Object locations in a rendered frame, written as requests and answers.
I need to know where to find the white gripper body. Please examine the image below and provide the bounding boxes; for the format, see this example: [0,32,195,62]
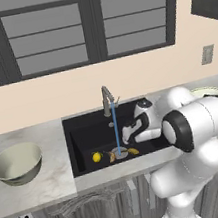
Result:
[119,123,140,146]

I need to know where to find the yellow lemon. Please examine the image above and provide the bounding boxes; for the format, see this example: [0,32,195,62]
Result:
[90,150,104,164]

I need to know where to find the grey metal sink faucet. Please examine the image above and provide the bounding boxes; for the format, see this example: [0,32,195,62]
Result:
[98,82,126,130]

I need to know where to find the black kitchen sink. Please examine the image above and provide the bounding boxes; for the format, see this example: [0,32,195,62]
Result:
[60,93,179,179]

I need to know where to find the grey-green bowl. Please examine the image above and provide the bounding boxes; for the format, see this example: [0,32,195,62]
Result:
[0,140,48,190]

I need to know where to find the blue water stream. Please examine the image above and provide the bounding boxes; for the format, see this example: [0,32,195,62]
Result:
[109,101,124,156]

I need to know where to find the brown spotted yellow banana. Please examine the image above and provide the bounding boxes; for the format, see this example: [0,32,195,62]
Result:
[125,146,140,157]
[107,150,118,164]

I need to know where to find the dark framed window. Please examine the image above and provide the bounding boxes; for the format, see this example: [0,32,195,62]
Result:
[0,0,194,89]

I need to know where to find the silver cupboard handle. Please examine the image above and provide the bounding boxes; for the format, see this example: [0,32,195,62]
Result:
[126,177,143,217]
[143,172,158,210]

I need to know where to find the grey wall outlet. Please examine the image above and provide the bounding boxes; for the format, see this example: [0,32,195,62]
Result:
[197,43,218,66]

